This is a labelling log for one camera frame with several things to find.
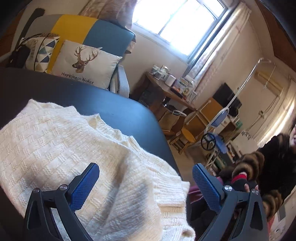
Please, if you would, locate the black handbag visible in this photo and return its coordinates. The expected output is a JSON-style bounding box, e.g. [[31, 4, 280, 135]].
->
[[8, 44, 30, 69]]

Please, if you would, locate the person's left forearm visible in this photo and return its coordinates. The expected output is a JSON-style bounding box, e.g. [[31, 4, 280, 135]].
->
[[220, 151, 265, 186]]

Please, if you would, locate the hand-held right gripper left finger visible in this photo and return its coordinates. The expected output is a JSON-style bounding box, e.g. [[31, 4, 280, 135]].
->
[[23, 162, 100, 241]]

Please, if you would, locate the yellow round stool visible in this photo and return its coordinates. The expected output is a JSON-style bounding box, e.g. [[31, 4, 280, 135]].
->
[[181, 128, 197, 143]]

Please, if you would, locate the person's body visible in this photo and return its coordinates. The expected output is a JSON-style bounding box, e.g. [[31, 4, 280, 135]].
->
[[254, 123, 296, 222]]

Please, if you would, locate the brown patterned curtain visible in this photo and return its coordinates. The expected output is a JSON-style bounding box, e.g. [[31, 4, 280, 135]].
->
[[77, 0, 139, 29]]

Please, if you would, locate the black steering wheel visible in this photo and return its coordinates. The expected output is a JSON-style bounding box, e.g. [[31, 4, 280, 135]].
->
[[201, 133, 217, 151]]

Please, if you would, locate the window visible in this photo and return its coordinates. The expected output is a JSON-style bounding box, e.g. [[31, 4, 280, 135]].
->
[[132, 0, 234, 58]]

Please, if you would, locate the yellow wooden cabinet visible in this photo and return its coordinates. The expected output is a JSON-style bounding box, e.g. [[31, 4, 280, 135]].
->
[[185, 97, 225, 137]]

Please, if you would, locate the cream knit sweater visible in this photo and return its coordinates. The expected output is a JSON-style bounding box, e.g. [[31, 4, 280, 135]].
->
[[0, 99, 196, 241]]

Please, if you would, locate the deer print pillow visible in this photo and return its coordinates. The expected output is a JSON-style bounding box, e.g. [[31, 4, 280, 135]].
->
[[52, 40, 123, 90]]

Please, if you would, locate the grey yellow blue sofa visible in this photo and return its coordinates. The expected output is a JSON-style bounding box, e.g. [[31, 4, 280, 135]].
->
[[22, 14, 137, 98]]

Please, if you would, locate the wooden side desk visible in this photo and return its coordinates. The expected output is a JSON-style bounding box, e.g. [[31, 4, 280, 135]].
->
[[139, 72, 197, 121]]

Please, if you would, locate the black monitor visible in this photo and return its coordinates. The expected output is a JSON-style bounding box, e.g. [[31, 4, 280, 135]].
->
[[213, 83, 242, 116]]

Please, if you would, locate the white metal pole rack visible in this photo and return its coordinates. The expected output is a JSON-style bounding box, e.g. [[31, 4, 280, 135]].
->
[[227, 58, 275, 116]]

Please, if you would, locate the pale sheer curtain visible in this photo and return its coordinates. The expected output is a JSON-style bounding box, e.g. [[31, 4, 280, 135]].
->
[[183, 2, 251, 93]]

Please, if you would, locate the blue backed metal chair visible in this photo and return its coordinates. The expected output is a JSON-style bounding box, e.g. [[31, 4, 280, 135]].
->
[[203, 109, 230, 168]]

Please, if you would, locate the triangle pattern pillow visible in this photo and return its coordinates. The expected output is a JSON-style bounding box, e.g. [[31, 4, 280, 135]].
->
[[20, 34, 61, 73]]

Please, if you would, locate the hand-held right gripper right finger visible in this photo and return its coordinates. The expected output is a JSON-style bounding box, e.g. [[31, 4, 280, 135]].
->
[[192, 163, 269, 241]]

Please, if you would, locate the person's left hand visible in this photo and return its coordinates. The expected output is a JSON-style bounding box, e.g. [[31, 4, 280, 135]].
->
[[231, 171, 250, 193]]

